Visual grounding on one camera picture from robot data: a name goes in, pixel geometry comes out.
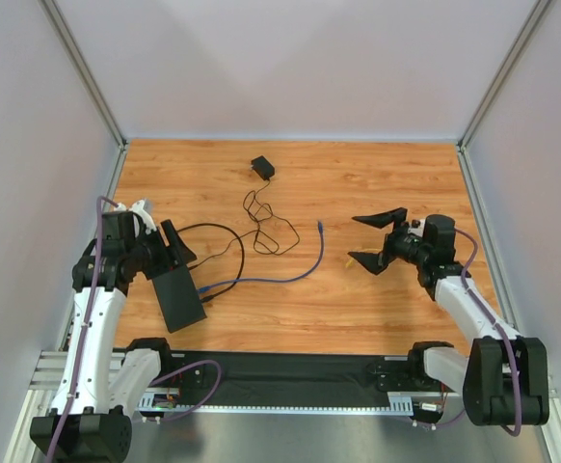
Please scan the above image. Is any yellow ethernet cable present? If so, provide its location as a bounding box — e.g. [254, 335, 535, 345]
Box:
[344, 247, 383, 268]

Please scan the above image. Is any black network switch box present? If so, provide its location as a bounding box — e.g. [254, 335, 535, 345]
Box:
[152, 266, 206, 333]

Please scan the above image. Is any black ethernet cable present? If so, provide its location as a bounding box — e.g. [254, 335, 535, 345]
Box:
[176, 222, 246, 304]

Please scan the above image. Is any blue ethernet cable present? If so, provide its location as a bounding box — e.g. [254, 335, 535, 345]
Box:
[197, 219, 326, 294]

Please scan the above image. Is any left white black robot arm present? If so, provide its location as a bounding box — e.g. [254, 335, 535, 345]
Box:
[30, 207, 206, 462]

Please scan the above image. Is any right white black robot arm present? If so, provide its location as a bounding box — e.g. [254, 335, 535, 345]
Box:
[349, 207, 550, 436]

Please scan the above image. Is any black power adapter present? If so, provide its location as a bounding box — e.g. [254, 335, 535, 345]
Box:
[251, 155, 276, 181]

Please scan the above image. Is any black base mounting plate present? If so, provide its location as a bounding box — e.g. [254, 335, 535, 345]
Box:
[130, 350, 466, 409]

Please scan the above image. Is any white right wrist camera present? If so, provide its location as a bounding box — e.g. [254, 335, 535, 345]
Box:
[409, 219, 425, 237]

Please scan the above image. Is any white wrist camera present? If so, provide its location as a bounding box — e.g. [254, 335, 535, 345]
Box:
[409, 219, 425, 237]
[113, 198, 157, 237]

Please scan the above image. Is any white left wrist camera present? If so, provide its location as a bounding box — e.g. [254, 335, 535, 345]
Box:
[113, 198, 157, 237]

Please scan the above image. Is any thin black adapter cord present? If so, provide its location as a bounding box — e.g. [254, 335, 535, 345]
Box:
[188, 178, 303, 269]

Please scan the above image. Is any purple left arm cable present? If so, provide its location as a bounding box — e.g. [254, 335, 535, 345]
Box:
[42, 195, 224, 463]

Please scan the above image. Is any right aluminium frame post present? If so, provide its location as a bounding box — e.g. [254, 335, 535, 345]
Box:
[457, 0, 556, 149]

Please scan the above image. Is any aluminium frame post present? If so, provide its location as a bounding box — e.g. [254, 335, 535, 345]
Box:
[38, 0, 128, 148]
[457, 0, 556, 149]

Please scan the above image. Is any grey slotted cable duct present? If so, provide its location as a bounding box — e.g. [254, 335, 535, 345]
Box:
[136, 393, 414, 418]

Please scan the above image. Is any front aluminium frame rail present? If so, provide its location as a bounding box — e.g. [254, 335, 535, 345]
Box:
[29, 356, 558, 399]

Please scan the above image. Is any left aluminium frame post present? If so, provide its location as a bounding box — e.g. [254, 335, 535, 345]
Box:
[38, 0, 128, 148]

